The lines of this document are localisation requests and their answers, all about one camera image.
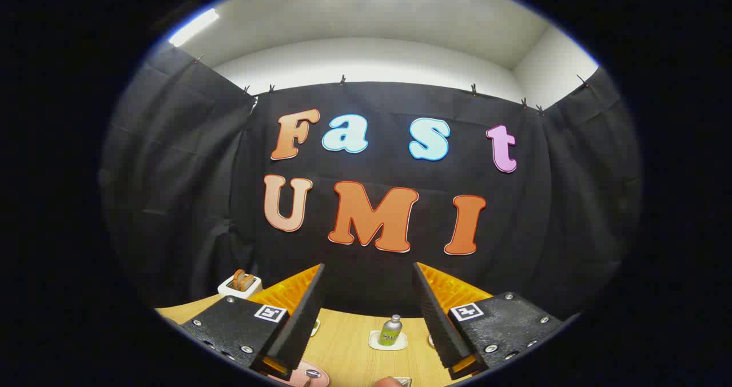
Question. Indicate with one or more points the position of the perforated metal basket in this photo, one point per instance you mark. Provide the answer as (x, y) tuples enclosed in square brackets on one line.
[(404, 382)]

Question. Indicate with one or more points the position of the brown bread slice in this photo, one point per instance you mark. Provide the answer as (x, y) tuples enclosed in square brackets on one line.
[(243, 280)]

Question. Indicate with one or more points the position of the white square coaster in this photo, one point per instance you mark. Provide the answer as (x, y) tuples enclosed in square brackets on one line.
[(374, 342)]

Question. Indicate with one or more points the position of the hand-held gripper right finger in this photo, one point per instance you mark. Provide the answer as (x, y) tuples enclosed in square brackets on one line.
[(437, 318)]

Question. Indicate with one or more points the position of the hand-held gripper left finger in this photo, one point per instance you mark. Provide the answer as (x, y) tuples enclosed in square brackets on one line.
[(297, 318)]

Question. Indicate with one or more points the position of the white toaster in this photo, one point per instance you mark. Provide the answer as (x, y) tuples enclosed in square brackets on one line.
[(229, 288)]

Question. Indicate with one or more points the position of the green soda bottle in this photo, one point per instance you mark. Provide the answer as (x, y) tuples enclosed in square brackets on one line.
[(391, 331)]

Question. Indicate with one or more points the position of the row of black cloth clips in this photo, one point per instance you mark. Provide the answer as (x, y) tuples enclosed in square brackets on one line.
[(342, 80)]

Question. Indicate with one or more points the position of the pink round plate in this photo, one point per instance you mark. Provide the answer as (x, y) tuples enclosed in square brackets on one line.
[(297, 378)]

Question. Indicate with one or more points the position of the ceiling light strip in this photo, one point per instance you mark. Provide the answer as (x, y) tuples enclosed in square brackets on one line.
[(194, 27)]

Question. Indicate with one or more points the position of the white sectioned bean dish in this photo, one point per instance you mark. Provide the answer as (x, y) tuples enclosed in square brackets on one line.
[(315, 327)]

